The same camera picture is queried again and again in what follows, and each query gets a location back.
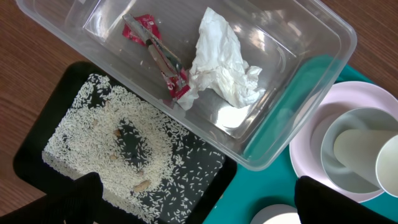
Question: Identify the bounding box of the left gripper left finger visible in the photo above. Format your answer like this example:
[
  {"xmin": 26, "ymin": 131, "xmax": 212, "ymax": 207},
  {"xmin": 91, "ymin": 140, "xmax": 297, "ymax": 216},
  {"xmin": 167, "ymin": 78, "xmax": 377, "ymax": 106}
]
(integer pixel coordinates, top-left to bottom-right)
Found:
[{"xmin": 1, "ymin": 172, "xmax": 103, "ymax": 224}]

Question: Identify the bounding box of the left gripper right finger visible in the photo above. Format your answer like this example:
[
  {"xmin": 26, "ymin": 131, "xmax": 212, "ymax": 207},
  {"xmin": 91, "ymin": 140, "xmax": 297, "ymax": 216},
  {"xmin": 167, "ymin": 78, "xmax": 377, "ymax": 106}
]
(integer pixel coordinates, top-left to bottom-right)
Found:
[{"xmin": 294, "ymin": 176, "xmax": 396, "ymax": 224}]

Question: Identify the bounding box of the pink bowl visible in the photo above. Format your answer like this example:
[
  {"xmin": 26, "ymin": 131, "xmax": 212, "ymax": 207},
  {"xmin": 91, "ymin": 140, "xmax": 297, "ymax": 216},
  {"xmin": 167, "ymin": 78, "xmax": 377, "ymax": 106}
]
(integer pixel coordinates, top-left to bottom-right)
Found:
[{"xmin": 250, "ymin": 204, "xmax": 301, "ymax": 224}]

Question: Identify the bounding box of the pale green paper cup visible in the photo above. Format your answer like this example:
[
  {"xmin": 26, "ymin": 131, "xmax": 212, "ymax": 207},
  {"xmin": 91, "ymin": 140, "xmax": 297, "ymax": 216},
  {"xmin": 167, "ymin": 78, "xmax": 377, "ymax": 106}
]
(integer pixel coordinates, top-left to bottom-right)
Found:
[{"xmin": 333, "ymin": 129, "xmax": 397, "ymax": 197}]

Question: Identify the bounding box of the red snack wrapper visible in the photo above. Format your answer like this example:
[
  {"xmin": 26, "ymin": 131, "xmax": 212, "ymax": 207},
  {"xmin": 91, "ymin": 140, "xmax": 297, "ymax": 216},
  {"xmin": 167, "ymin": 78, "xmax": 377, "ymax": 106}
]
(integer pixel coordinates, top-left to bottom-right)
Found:
[{"xmin": 123, "ymin": 14, "xmax": 190, "ymax": 101}]

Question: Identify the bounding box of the white napkin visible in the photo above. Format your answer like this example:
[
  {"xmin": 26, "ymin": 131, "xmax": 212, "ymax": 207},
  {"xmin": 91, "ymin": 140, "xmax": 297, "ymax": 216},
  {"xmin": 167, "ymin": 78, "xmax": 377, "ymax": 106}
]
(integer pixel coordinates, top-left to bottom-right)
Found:
[{"xmin": 177, "ymin": 8, "xmax": 265, "ymax": 110}]

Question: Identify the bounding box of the teal serving tray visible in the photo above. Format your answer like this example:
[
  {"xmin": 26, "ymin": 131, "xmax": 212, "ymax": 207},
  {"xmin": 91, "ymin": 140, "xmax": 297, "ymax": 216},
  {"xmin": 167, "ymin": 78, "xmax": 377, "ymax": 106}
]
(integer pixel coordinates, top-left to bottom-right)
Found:
[{"xmin": 205, "ymin": 62, "xmax": 397, "ymax": 223}]

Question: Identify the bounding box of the white round plate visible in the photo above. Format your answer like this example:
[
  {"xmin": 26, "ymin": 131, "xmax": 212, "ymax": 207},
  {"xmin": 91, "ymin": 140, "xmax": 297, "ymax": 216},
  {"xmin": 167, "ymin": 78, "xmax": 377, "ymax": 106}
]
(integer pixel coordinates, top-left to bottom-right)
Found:
[{"xmin": 289, "ymin": 82, "xmax": 397, "ymax": 203}]

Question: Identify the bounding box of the spilled rice pile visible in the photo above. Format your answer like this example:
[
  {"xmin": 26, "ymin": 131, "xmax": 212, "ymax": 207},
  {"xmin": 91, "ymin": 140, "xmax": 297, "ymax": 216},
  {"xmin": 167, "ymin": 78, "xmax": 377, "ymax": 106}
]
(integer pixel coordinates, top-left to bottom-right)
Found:
[{"xmin": 42, "ymin": 73, "xmax": 225, "ymax": 223}]

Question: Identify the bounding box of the black plastic tray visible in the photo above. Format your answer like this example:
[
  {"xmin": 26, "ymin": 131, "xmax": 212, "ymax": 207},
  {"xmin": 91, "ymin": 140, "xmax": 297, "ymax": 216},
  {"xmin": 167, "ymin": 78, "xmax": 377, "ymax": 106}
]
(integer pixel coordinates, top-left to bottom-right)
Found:
[{"xmin": 13, "ymin": 62, "xmax": 237, "ymax": 223}]

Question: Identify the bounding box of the grey shallow bowl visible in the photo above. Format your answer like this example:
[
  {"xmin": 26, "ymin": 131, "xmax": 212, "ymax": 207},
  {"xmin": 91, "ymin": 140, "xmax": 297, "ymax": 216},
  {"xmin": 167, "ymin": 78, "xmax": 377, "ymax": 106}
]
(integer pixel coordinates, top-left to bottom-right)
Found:
[{"xmin": 321, "ymin": 108, "xmax": 397, "ymax": 187}]

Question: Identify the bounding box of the clear plastic storage bin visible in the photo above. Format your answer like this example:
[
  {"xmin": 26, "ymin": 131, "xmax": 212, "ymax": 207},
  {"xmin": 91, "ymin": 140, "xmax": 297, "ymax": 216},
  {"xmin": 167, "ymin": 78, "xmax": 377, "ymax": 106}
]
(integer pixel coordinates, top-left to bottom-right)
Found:
[{"xmin": 17, "ymin": 0, "xmax": 357, "ymax": 170}]

